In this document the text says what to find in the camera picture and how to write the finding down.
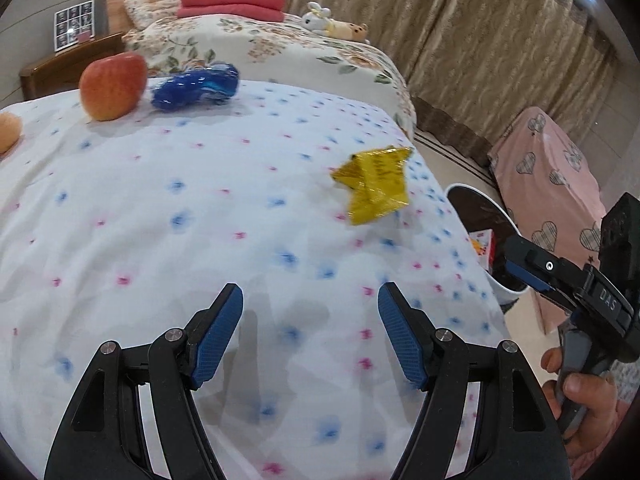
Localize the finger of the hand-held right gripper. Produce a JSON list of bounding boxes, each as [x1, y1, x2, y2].
[[502, 235, 593, 311]]

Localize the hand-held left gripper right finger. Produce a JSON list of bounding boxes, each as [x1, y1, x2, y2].
[[378, 282, 571, 480]]

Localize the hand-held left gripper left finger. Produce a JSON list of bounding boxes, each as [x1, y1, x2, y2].
[[45, 284, 244, 480]]

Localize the red and white carton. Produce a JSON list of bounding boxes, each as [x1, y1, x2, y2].
[[470, 230, 496, 268]]

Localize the white and black waste bin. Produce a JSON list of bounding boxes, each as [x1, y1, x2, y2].
[[444, 183, 526, 306]]

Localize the yellow foil wrapper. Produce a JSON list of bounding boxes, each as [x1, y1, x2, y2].
[[330, 146, 415, 226]]

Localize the person's right hand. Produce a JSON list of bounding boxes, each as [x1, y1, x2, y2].
[[541, 347, 631, 461]]

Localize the pink heart print cover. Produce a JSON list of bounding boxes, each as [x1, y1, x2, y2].
[[487, 106, 608, 336]]

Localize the white dotted blanket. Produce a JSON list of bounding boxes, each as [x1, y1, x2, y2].
[[0, 77, 511, 480]]

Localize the beige patterned curtains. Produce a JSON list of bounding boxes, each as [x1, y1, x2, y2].
[[220, 0, 621, 171]]

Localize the blue plastic wrapper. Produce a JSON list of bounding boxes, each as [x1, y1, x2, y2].
[[151, 61, 240, 111]]

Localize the red apple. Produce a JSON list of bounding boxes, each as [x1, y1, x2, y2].
[[79, 52, 149, 122]]

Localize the bed with floral quilt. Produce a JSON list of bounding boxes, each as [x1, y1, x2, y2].
[[121, 12, 416, 136]]

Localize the orange fruit at edge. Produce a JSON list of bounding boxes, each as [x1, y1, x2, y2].
[[0, 112, 23, 156]]

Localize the yellow bear plush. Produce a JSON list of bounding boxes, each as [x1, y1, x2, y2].
[[325, 17, 372, 45]]

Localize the wooden nightstand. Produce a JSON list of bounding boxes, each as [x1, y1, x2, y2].
[[19, 32, 126, 102]]

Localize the white rabbit plush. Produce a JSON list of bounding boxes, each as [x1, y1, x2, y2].
[[300, 1, 333, 36]]

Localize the folded red blankets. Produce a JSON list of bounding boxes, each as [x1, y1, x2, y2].
[[176, 0, 286, 23]]

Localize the floral pillow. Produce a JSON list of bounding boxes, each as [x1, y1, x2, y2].
[[124, 0, 182, 31]]

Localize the photo collage frame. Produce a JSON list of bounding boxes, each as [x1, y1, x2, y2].
[[53, 0, 96, 56]]

